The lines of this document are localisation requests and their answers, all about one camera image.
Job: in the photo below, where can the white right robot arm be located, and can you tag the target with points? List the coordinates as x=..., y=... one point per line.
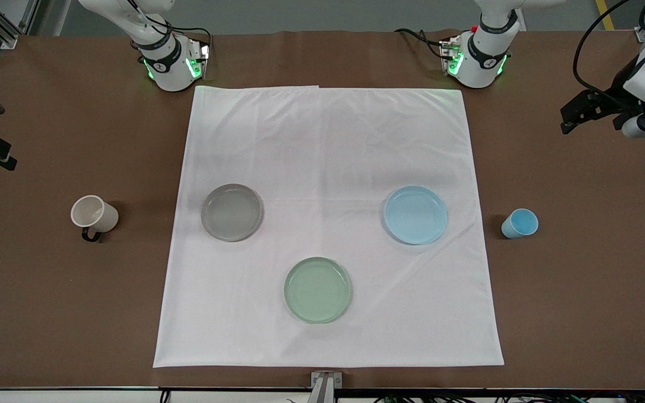
x=168, y=68

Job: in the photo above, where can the gray plate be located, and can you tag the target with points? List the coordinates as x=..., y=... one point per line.
x=232, y=212

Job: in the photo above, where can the blue plate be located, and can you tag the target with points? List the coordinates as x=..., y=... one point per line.
x=415, y=215

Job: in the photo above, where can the white table cloth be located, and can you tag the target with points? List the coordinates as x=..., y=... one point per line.
x=322, y=157

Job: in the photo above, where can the green plate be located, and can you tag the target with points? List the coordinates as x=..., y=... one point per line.
x=318, y=290

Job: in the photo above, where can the metal table edge bracket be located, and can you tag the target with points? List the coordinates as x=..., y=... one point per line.
x=326, y=386

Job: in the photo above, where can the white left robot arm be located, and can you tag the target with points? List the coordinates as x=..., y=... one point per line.
x=482, y=62

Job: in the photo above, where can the blue cup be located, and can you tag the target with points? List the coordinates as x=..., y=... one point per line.
x=522, y=223

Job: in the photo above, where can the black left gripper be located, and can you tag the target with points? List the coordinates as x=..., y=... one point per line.
x=615, y=92

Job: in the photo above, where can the metal base connector box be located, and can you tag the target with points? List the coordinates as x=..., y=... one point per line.
x=202, y=59
x=449, y=56

